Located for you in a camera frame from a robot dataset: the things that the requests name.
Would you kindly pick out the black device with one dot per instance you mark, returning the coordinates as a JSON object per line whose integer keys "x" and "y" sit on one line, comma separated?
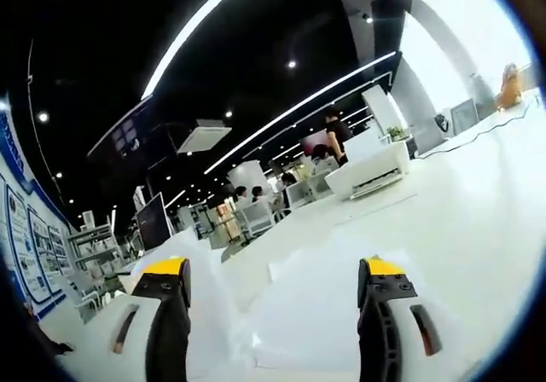
{"x": 443, "y": 124}

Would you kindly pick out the grey metal shelf rack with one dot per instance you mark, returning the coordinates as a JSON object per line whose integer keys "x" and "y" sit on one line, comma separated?
{"x": 94, "y": 241}

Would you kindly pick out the stack of cardboard boxes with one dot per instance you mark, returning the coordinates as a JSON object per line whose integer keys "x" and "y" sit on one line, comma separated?
{"x": 227, "y": 222}

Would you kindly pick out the computer monitor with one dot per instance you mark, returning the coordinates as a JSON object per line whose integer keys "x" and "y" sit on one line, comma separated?
{"x": 153, "y": 222}

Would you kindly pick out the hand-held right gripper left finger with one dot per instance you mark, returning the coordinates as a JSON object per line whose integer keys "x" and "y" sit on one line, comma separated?
{"x": 141, "y": 335}

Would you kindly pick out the orange plush toy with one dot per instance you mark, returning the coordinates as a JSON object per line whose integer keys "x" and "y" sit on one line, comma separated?
{"x": 509, "y": 85}

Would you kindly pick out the stack of white printing papers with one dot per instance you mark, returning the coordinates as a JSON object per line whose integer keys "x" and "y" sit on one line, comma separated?
{"x": 298, "y": 296}

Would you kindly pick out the grey office chair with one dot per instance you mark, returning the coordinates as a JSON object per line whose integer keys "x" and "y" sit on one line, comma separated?
{"x": 462, "y": 115}

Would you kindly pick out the ceiling air conditioner unit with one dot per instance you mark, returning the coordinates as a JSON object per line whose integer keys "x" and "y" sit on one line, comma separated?
{"x": 205, "y": 137}

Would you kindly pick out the hanging ceiling screen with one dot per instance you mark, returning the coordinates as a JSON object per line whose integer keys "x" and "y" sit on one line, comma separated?
{"x": 126, "y": 137}

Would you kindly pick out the white table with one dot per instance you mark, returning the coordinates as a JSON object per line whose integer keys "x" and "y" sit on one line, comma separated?
{"x": 426, "y": 211}

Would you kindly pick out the potted green plant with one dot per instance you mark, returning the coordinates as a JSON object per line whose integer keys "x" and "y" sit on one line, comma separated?
{"x": 396, "y": 134}

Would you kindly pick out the white printer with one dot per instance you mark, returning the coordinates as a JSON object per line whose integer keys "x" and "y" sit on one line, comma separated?
{"x": 367, "y": 173}

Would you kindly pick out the pink screen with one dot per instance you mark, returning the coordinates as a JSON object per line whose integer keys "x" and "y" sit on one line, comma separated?
{"x": 313, "y": 143}

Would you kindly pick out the blue white wall poster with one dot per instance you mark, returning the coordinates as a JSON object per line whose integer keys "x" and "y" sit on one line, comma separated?
{"x": 25, "y": 237}

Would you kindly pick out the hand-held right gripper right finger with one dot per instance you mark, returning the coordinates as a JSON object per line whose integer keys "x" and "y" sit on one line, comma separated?
{"x": 396, "y": 335}

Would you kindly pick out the white office chair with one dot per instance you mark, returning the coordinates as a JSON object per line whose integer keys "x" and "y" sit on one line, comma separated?
{"x": 300, "y": 194}
{"x": 256, "y": 220}

